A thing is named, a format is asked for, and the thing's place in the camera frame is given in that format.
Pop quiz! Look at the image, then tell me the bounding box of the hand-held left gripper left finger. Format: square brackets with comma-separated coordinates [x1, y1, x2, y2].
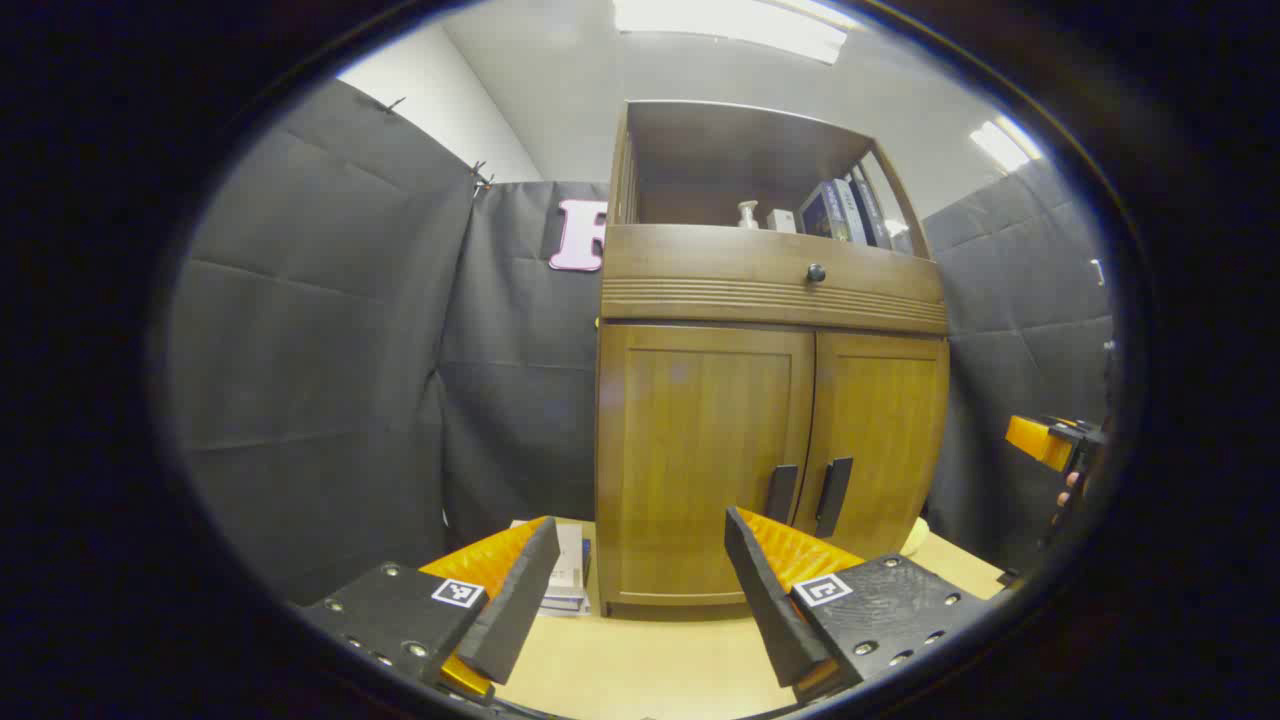
[300, 516, 561, 701]

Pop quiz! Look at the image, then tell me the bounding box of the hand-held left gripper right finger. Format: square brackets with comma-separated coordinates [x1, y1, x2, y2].
[724, 506, 1001, 704]

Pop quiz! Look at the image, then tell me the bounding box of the wooden shoe cabinet door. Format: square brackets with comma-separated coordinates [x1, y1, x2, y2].
[598, 323, 817, 608]
[795, 330, 951, 561]

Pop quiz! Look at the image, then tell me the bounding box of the wooden double-door shoe cabinet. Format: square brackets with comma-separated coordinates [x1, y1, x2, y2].
[595, 99, 951, 621]

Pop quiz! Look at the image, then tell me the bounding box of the white book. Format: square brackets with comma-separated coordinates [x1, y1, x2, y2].
[510, 520, 587, 593]

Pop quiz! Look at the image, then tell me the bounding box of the pale blue book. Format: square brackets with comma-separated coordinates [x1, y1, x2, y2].
[835, 178, 871, 246]

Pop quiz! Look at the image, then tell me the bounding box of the ceiling light panel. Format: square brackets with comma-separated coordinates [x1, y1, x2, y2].
[968, 118, 1043, 173]
[612, 0, 851, 63]

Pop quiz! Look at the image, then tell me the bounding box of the black backdrop cloth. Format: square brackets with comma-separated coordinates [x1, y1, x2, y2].
[165, 78, 1116, 606]

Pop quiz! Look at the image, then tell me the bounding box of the wooden drawer with black knob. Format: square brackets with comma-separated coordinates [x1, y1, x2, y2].
[601, 224, 948, 336]

